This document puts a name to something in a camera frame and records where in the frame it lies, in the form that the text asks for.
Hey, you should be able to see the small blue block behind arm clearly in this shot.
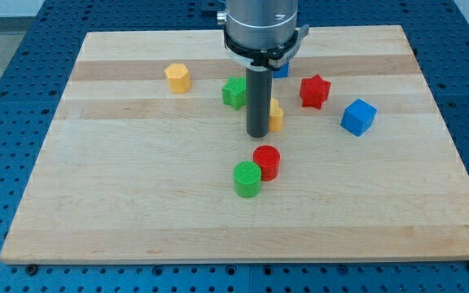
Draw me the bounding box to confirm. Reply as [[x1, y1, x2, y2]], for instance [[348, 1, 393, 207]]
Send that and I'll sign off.
[[273, 63, 289, 78]]

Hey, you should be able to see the black clamp ring mount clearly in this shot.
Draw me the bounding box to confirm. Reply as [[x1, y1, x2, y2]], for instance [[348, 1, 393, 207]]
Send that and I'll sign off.
[[223, 24, 309, 72]]

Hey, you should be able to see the green star block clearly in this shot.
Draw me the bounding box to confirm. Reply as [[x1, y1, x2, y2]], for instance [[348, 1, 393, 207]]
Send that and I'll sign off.
[[221, 77, 247, 111]]

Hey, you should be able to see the blue cube block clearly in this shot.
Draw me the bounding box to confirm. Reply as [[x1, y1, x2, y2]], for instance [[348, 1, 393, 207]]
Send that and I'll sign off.
[[340, 98, 377, 137]]

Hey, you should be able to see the yellow heart block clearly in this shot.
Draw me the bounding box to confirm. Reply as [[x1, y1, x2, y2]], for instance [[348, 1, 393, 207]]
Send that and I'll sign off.
[[269, 98, 284, 132]]

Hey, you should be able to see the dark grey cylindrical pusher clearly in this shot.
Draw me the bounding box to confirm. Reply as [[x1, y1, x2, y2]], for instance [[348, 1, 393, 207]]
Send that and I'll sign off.
[[246, 69, 272, 138]]

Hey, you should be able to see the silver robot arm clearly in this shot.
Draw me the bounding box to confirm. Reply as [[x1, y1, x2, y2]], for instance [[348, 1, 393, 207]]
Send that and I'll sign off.
[[217, 0, 309, 138]]

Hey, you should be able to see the red cylinder block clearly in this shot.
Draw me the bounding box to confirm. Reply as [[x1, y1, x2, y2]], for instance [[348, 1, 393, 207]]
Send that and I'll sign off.
[[252, 145, 281, 181]]

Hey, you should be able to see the green cylinder block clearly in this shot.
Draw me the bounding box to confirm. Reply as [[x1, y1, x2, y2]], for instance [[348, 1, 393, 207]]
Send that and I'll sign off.
[[233, 161, 261, 198]]

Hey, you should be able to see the wooden board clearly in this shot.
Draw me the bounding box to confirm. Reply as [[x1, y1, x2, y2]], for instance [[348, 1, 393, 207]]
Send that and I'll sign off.
[[0, 25, 469, 265]]

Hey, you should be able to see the red star block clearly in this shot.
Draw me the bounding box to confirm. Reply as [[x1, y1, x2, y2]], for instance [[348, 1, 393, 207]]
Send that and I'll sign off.
[[300, 74, 331, 110]]

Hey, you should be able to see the yellow hexagon block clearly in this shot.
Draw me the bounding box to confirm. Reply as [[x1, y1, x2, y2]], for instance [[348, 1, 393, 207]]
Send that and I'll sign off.
[[164, 63, 191, 94]]

